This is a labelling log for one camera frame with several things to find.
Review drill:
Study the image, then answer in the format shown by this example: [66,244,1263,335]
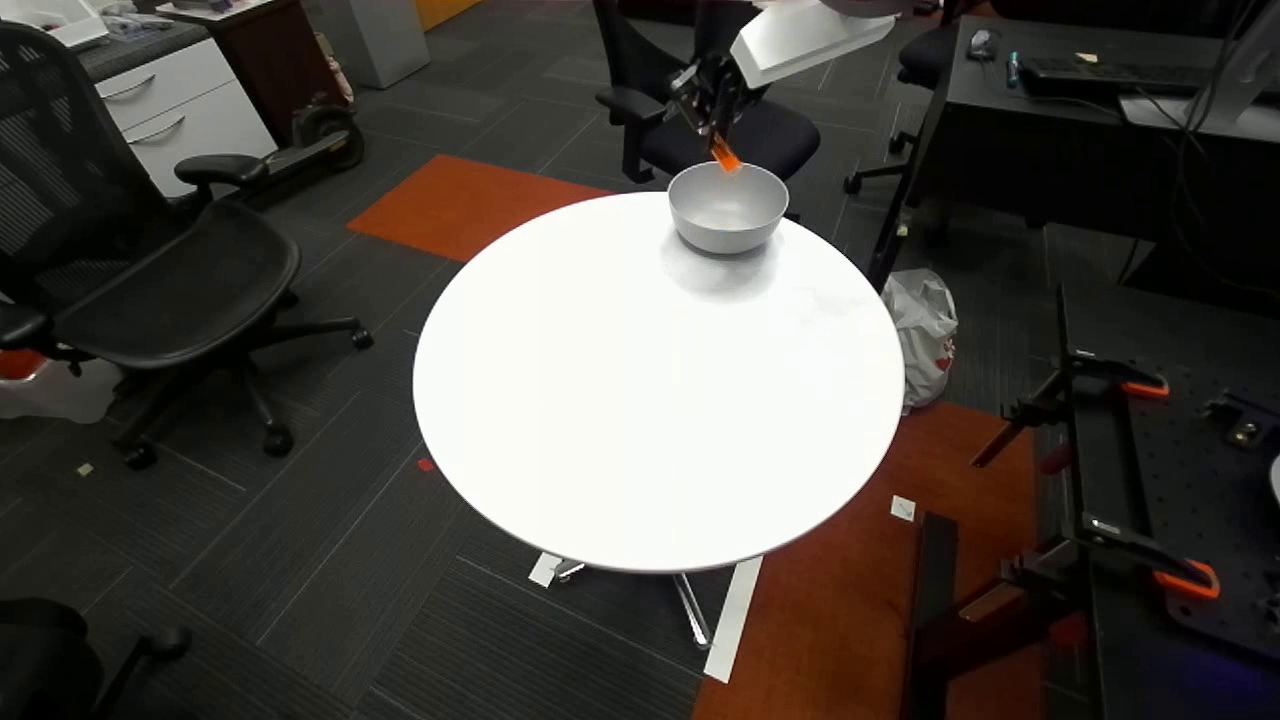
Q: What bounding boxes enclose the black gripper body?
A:
[690,45,760,120]

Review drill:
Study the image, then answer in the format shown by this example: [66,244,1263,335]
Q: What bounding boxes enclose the silver metal bowl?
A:
[665,161,793,261]

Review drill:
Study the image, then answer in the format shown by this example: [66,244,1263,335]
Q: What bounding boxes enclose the black padded office chair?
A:
[588,0,824,189]

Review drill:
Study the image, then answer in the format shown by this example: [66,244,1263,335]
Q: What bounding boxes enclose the black swivel chair with base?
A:
[845,19,967,200]

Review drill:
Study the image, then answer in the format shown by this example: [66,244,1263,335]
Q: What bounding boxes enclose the white crumpled plastic bag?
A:
[882,268,965,415]

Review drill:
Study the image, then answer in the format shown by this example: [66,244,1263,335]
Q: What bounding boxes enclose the black office desk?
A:
[865,13,1280,291]

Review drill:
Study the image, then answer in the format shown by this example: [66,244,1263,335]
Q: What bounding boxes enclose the grey bin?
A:
[302,0,438,92]

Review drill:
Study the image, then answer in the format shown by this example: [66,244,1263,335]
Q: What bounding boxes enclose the black keyboard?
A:
[1017,52,1223,101]

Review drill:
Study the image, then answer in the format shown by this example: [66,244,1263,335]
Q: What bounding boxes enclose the silver metal table base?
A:
[526,547,767,688]

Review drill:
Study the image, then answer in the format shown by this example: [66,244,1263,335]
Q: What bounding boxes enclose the white drawer cabinet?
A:
[77,32,281,203]

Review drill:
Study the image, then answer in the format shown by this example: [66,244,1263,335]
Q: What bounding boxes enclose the black mesh office chair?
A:
[0,18,376,472]

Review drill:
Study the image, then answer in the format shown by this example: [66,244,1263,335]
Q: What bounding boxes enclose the black device on workbench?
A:
[1200,390,1280,461]

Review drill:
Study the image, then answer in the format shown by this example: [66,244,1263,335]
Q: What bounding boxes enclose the black workbench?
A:
[1054,286,1280,720]

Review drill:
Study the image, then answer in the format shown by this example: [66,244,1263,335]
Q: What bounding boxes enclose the white papers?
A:
[0,0,114,52]

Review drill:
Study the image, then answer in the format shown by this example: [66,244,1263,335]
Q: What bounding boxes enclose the black chair with dark seat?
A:
[0,598,197,720]

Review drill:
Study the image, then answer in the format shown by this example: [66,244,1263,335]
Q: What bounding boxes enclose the black clamp with orange handle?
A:
[1007,514,1223,614]
[973,348,1178,472]

